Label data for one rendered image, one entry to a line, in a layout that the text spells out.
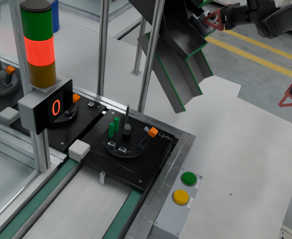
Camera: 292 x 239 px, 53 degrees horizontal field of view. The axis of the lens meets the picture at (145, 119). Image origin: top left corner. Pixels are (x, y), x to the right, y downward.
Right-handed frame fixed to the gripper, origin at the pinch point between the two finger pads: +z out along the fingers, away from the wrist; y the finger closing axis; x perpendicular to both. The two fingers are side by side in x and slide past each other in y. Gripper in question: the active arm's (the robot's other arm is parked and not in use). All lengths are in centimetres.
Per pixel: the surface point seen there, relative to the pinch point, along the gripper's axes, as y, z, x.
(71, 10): -27, 101, -9
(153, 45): 23.4, 6.6, 1.7
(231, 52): -244, 100, 85
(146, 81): 23.2, 12.4, 13.5
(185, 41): 13.1, 2.0, 3.6
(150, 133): 40.6, 0.3, 21.6
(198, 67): -7.2, 10.4, 19.4
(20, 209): 74, 17, 27
